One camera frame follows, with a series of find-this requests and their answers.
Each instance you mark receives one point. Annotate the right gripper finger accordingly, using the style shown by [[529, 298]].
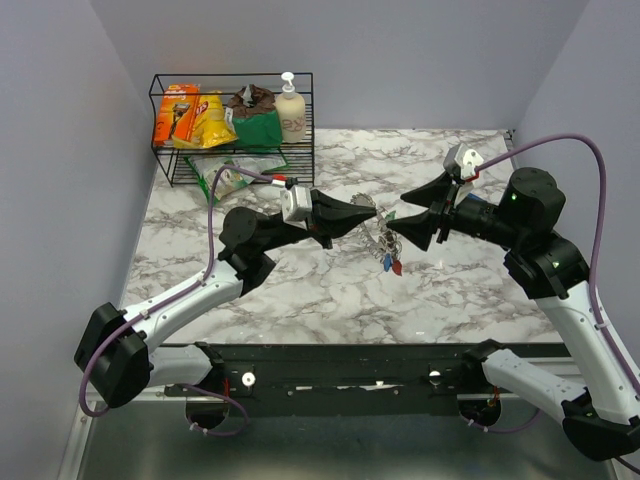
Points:
[[417, 229], [425, 195]]

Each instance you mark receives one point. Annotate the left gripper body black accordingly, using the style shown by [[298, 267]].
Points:
[[287, 233]]

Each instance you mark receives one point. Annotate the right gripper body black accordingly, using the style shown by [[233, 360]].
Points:
[[472, 216]]

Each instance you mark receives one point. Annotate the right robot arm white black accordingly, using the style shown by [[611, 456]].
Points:
[[600, 414]]

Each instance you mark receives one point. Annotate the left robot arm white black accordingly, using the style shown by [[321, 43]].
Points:
[[175, 300]]

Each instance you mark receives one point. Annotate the red key tag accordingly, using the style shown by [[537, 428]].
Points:
[[397, 267]]

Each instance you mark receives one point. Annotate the blue key tag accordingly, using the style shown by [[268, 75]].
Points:
[[387, 262]]

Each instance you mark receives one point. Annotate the green white snack bag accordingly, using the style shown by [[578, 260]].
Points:
[[206, 169]]

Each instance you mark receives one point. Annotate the beige soap pump bottle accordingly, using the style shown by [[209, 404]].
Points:
[[291, 109]]

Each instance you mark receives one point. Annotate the green and brown bag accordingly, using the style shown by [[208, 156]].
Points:
[[251, 115]]

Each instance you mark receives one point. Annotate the yellow chips bag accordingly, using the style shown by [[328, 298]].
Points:
[[209, 127]]

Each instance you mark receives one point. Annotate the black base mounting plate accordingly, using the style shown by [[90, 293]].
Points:
[[305, 380]]

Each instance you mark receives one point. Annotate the orange razor package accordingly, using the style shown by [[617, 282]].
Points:
[[176, 115]]

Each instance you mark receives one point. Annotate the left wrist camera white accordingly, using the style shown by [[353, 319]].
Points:
[[295, 199]]

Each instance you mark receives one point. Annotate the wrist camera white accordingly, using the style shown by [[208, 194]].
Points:
[[295, 199], [462, 163]]

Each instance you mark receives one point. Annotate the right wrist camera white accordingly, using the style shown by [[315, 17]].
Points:
[[462, 163]]

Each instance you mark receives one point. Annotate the black wire shelf rack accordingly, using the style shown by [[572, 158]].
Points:
[[299, 157]]

